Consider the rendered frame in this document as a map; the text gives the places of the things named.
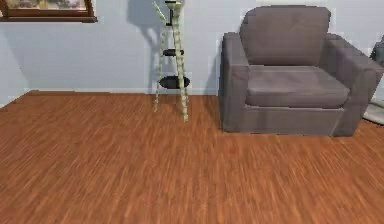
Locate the bamboo tripod floor lamp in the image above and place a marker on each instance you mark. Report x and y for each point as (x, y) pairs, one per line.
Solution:
(180, 66)

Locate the grey armchair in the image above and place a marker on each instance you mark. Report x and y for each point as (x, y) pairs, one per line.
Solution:
(293, 86)

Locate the brown framed window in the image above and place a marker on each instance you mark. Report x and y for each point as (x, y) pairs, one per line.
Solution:
(46, 13)

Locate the grey round object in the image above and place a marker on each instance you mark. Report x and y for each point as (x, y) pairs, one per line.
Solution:
(376, 111)

